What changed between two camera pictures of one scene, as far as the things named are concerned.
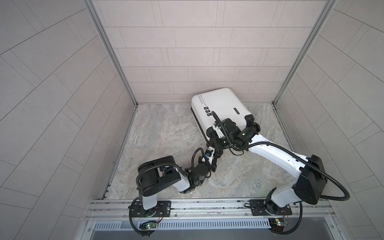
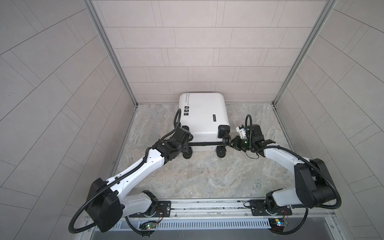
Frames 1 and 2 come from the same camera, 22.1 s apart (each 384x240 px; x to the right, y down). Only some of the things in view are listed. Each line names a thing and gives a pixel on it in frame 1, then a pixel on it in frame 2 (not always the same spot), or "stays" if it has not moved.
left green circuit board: x=148 y=225 stays
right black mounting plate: x=258 y=208 stays
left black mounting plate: x=162 y=209 stays
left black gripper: x=214 y=164 -> x=185 y=147
